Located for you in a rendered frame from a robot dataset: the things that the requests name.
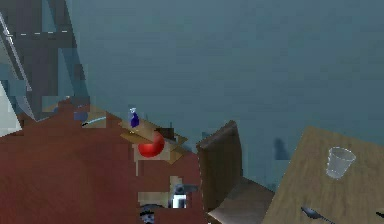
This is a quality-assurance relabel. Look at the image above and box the brown wooden chair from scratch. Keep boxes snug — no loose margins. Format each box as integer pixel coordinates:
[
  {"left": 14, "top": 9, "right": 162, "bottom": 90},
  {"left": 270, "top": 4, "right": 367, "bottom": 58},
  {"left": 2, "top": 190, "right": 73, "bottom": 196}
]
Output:
[{"left": 195, "top": 119, "right": 276, "bottom": 224}]

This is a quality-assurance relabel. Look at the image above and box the dark metal spoon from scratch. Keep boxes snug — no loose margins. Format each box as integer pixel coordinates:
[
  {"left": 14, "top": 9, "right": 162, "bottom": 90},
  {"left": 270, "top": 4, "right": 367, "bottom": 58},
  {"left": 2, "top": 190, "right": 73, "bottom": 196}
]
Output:
[{"left": 300, "top": 206, "right": 336, "bottom": 221}]

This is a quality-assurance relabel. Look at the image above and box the clear drinking glass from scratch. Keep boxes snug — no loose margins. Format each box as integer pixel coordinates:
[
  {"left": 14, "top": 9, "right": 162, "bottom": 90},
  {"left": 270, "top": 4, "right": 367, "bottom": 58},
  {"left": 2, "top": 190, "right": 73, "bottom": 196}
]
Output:
[{"left": 325, "top": 146, "right": 357, "bottom": 180}]

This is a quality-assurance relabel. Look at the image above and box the silver butter knife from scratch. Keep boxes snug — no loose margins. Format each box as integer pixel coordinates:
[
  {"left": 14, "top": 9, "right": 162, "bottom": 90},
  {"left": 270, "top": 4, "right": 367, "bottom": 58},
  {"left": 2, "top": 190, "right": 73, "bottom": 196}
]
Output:
[{"left": 81, "top": 116, "right": 108, "bottom": 128}]

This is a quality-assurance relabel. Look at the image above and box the blue spray bottle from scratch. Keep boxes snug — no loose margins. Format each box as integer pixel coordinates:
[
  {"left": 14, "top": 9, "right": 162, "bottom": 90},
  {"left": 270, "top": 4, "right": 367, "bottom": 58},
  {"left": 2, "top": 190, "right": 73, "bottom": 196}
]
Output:
[{"left": 128, "top": 107, "right": 140, "bottom": 129}]

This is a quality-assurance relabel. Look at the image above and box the red ball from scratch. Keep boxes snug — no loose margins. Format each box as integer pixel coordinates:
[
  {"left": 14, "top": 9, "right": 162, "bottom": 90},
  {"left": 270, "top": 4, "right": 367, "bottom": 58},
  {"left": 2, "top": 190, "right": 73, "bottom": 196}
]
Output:
[{"left": 137, "top": 131, "right": 166, "bottom": 159}]

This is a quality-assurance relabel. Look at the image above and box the dark brown box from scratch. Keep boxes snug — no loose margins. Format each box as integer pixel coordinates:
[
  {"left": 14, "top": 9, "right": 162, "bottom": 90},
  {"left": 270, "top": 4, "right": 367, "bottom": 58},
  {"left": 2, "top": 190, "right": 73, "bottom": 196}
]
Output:
[{"left": 155, "top": 127, "right": 176, "bottom": 141}]

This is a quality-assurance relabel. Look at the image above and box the tan wooden table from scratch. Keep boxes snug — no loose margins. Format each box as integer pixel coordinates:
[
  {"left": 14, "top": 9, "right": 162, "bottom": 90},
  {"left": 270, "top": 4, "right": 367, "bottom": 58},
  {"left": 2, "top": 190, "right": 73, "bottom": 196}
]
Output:
[{"left": 261, "top": 125, "right": 384, "bottom": 224}]

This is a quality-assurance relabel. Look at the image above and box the blue grey bowl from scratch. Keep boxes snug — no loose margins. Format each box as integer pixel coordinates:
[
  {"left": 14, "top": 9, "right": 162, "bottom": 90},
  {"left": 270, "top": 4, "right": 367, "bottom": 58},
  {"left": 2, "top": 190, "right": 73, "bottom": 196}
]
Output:
[{"left": 73, "top": 105, "right": 90, "bottom": 122}]

